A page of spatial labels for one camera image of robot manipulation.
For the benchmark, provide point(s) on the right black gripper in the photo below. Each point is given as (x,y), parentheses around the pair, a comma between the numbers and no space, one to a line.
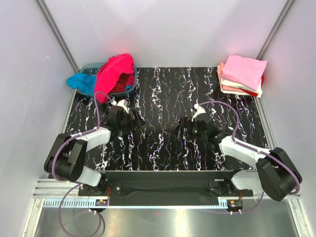
(184,127)

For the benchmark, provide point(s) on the aluminium front rail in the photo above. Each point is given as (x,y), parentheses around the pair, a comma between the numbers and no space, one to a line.
(52,188)

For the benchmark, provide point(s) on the red folded t-shirt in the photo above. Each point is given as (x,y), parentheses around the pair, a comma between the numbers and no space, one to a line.
(257,93)

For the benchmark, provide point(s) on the dark red t-shirt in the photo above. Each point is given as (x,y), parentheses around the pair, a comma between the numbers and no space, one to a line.
(124,83)

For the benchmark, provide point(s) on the peach folded t-shirt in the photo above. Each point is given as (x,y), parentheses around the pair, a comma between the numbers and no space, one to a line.
(228,89)

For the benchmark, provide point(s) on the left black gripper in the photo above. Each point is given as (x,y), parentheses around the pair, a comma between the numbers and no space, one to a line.
(135,118)

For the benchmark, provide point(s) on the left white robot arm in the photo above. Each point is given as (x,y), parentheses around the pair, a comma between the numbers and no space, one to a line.
(66,159)

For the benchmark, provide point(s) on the white slotted cable duct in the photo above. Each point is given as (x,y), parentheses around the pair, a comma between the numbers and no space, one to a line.
(102,203)

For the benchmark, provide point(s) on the magenta t-shirt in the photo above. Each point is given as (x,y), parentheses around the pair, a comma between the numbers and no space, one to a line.
(114,67)

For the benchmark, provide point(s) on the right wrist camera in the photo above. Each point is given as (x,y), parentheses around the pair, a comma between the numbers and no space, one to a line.
(198,111)

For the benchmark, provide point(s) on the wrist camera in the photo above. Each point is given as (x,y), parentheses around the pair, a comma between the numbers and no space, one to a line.
(121,103)
(198,111)

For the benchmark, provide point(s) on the light pink t-shirt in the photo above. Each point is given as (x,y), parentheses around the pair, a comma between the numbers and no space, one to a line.
(243,70)

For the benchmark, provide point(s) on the white folded t-shirt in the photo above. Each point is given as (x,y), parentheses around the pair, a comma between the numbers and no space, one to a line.
(236,85)

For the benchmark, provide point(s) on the blue t-shirt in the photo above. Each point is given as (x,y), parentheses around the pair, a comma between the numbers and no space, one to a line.
(91,84)

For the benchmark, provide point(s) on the left aluminium corner post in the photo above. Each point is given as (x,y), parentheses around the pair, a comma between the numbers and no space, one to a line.
(57,34)

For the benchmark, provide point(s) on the right aluminium corner post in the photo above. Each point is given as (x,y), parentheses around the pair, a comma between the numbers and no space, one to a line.
(275,28)

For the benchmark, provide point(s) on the blue plastic basket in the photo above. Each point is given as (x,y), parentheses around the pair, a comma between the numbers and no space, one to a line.
(92,70)

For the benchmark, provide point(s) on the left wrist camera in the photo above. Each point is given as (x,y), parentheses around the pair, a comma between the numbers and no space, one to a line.
(121,103)

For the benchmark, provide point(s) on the aluminium corner post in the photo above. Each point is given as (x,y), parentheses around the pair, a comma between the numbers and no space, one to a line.
(275,28)
(57,34)

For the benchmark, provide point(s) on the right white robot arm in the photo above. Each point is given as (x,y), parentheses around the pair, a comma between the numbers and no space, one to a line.
(272,171)

